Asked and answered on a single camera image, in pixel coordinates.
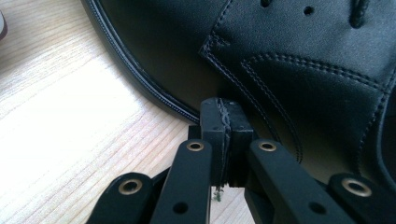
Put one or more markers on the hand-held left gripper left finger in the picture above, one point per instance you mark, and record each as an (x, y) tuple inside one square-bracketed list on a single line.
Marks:
[(214, 124)]

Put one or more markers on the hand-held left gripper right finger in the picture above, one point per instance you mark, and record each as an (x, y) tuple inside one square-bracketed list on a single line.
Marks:
[(239, 130)]

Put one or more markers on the black leather shoe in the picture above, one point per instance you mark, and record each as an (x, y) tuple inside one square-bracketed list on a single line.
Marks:
[(174, 46)]

